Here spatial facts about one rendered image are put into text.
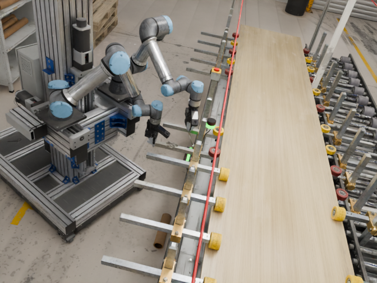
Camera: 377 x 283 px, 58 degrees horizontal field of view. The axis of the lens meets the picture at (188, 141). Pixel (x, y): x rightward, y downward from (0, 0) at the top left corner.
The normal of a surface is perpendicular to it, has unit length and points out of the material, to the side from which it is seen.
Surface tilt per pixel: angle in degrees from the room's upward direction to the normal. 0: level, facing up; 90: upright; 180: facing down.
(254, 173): 0
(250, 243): 0
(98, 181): 0
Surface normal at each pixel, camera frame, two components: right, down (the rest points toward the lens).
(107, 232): 0.16, -0.76
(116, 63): 0.44, 0.55
